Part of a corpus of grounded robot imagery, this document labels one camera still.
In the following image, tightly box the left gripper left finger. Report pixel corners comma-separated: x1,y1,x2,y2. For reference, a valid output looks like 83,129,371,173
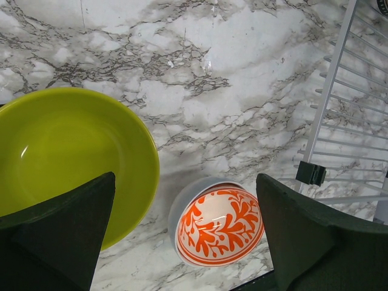
1,172,115,290

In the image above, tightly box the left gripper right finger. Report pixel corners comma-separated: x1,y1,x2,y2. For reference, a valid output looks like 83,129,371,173
255,173,388,291

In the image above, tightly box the orange floral pattern bowl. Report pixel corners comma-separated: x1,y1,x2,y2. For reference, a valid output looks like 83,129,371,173
173,183,264,267

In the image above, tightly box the white bowl grey outside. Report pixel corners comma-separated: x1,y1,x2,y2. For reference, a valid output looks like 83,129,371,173
168,176,243,252

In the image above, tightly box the lime green bowl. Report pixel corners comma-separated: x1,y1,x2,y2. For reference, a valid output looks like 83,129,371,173
1,87,159,249

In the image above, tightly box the white wire dish rack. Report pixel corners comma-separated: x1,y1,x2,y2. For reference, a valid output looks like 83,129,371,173
292,1,387,224

